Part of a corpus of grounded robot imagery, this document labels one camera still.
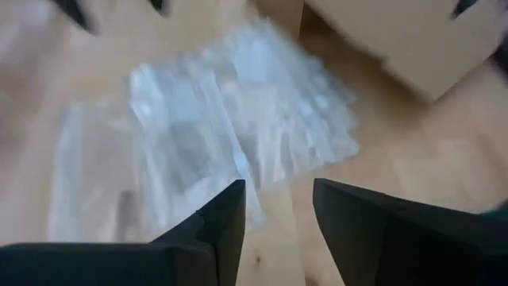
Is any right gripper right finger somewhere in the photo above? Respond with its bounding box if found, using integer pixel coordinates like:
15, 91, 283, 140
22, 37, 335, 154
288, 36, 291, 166
313, 178, 508, 286

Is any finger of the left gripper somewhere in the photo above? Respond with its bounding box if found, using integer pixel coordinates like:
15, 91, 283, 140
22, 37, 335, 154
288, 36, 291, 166
148, 0, 171, 17
50, 0, 99, 36

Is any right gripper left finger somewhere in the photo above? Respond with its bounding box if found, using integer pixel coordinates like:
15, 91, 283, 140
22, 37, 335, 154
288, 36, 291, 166
0, 179, 248, 286

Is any stack of clear zip bags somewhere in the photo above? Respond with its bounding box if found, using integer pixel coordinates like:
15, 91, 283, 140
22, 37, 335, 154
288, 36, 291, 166
47, 19, 360, 245

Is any open cardboard box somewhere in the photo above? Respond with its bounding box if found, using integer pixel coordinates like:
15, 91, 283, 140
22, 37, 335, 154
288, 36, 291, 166
253, 0, 506, 102

